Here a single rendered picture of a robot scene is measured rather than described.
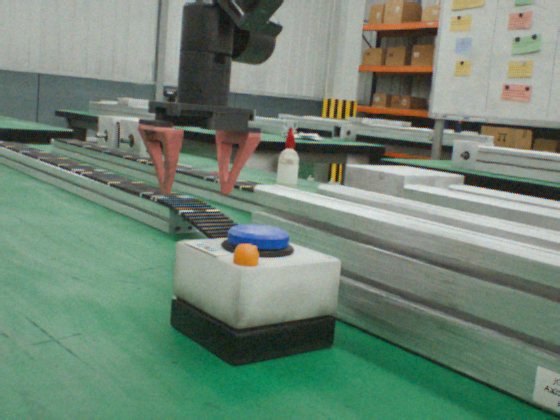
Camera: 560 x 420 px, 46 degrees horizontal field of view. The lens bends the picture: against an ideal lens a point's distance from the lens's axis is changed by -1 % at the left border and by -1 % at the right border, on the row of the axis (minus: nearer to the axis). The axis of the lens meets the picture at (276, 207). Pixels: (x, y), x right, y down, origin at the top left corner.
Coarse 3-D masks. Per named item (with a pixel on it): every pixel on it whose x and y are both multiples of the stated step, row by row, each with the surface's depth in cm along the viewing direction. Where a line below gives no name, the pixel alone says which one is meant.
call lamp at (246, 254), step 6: (240, 246) 39; (246, 246) 39; (252, 246) 39; (234, 252) 39; (240, 252) 39; (246, 252) 39; (252, 252) 39; (258, 252) 39; (234, 258) 39; (240, 258) 39; (246, 258) 39; (252, 258) 39; (258, 258) 39; (240, 264) 39; (246, 264) 39; (252, 264) 39; (258, 264) 40
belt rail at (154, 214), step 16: (0, 160) 130; (16, 160) 124; (32, 160) 114; (48, 176) 108; (64, 176) 102; (80, 176) 97; (80, 192) 97; (96, 192) 94; (112, 192) 88; (112, 208) 88; (128, 208) 85; (144, 208) 82; (160, 208) 78; (160, 224) 78; (176, 224) 77
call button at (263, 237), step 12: (240, 228) 43; (252, 228) 43; (264, 228) 44; (276, 228) 44; (228, 240) 43; (240, 240) 42; (252, 240) 42; (264, 240) 42; (276, 240) 42; (288, 240) 43
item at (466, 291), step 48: (288, 192) 54; (336, 192) 60; (336, 240) 50; (384, 240) 47; (432, 240) 42; (480, 240) 40; (528, 240) 45; (384, 288) 47; (432, 288) 42; (480, 288) 40; (528, 288) 38; (384, 336) 46; (432, 336) 43; (480, 336) 40; (528, 336) 38; (528, 384) 37
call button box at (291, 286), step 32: (192, 256) 43; (224, 256) 41; (288, 256) 42; (320, 256) 43; (192, 288) 43; (224, 288) 40; (256, 288) 39; (288, 288) 41; (320, 288) 42; (192, 320) 43; (224, 320) 40; (256, 320) 40; (288, 320) 41; (320, 320) 43; (224, 352) 40; (256, 352) 40; (288, 352) 42
